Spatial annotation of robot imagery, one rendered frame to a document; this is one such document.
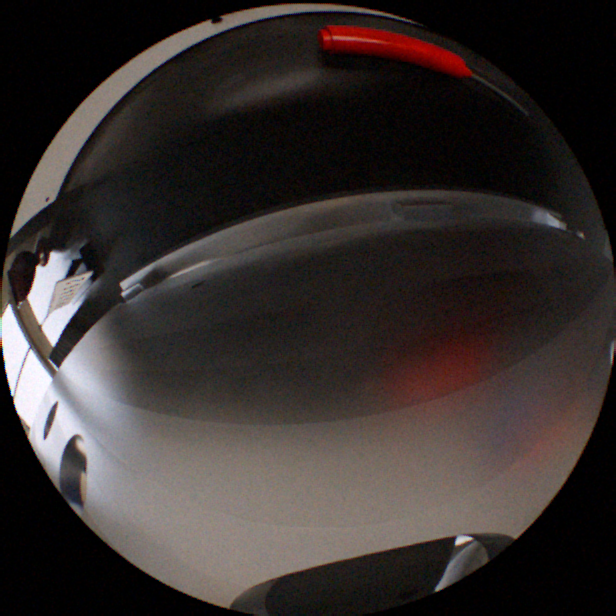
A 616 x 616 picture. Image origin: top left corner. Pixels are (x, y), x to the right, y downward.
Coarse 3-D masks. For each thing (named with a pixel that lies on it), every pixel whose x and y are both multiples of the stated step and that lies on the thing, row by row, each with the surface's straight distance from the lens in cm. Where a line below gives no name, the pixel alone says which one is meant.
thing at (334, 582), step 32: (416, 544) 6; (448, 544) 7; (288, 576) 6; (320, 576) 6; (352, 576) 6; (384, 576) 6; (416, 576) 7; (288, 608) 7; (320, 608) 7; (352, 608) 7; (384, 608) 7
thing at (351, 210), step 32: (352, 192) 12; (384, 192) 11; (416, 192) 12; (448, 192) 13; (480, 192) 15; (224, 224) 14; (256, 224) 11; (288, 224) 11; (320, 224) 11; (352, 224) 11; (160, 256) 16; (192, 256) 14; (224, 256) 13; (128, 288) 17
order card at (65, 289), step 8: (88, 272) 24; (64, 280) 23; (72, 280) 24; (80, 280) 26; (56, 288) 25; (64, 288) 26; (72, 288) 28; (56, 296) 29; (64, 296) 31; (72, 296) 34; (56, 304) 34; (64, 304) 37; (48, 312) 37
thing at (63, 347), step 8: (64, 328) 55; (72, 328) 52; (64, 336) 52; (72, 336) 49; (80, 336) 46; (56, 344) 54; (64, 344) 50; (72, 344) 47; (56, 352) 52; (64, 352) 48; (56, 360) 50; (64, 360) 47
